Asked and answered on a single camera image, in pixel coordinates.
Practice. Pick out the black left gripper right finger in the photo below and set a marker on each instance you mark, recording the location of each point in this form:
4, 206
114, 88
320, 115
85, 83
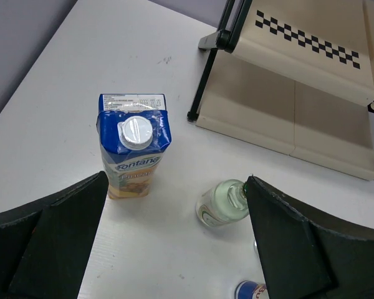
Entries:
305, 252

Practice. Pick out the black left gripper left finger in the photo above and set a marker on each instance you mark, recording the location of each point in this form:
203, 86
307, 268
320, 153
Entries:
45, 245

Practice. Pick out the blue silver energy drink can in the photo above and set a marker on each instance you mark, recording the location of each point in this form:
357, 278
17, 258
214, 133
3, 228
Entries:
251, 290

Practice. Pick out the beige three-tier shelf rack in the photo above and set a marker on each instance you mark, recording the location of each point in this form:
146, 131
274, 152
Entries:
295, 77

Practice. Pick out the clear glass bottle green cap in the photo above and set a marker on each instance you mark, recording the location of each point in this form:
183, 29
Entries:
224, 204

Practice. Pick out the blue Fontana juice carton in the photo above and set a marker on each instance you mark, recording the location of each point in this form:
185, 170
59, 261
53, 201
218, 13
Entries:
134, 132

